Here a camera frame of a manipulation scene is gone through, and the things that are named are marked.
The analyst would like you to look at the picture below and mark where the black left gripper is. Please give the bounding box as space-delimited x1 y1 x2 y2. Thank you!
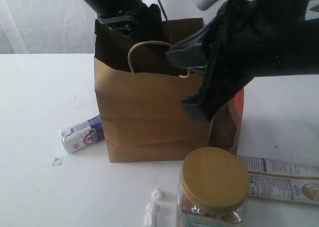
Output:
96 2 168 42

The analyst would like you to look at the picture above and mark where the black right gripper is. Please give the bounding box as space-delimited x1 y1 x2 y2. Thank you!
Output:
165 0 312 122

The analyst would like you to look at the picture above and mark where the nut jar with gold lid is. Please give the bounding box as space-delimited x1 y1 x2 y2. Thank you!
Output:
175 147 250 227

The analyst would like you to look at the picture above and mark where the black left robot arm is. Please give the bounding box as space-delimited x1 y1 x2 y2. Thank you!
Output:
83 0 168 42

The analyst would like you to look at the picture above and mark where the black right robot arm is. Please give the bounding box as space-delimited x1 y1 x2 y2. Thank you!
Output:
166 0 319 121

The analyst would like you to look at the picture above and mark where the brown paper bag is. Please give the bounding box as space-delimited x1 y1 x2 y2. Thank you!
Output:
94 21 212 163

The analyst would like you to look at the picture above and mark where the brown pouch with orange label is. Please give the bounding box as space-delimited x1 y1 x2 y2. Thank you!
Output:
207 90 244 155

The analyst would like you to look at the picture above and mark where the white curtain backdrop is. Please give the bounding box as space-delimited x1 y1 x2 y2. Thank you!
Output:
0 0 227 54

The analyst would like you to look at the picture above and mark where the white long noodle package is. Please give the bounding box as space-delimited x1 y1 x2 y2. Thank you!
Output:
238 156 319 205

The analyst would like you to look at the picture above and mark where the blue white milk carton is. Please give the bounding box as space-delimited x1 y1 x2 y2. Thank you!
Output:
60 115 105 154

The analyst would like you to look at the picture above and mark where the white candy top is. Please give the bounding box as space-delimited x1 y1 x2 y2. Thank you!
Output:
151 188 164 201

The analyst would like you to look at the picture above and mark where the white candy bottom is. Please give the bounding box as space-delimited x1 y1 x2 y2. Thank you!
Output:
144 212 157 227

